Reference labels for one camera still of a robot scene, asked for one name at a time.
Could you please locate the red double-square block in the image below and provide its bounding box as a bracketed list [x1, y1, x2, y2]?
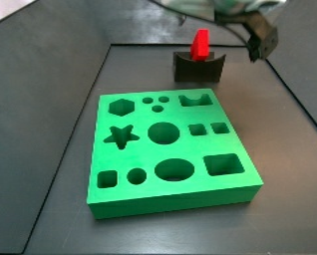
[190, 29, 209, 61]

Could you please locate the green shape-sorting board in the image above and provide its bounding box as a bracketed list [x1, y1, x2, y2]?
[87, 89, 262, 219]

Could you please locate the black curved holder stand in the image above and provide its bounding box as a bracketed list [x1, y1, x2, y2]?
[173, 52, 226, 83]

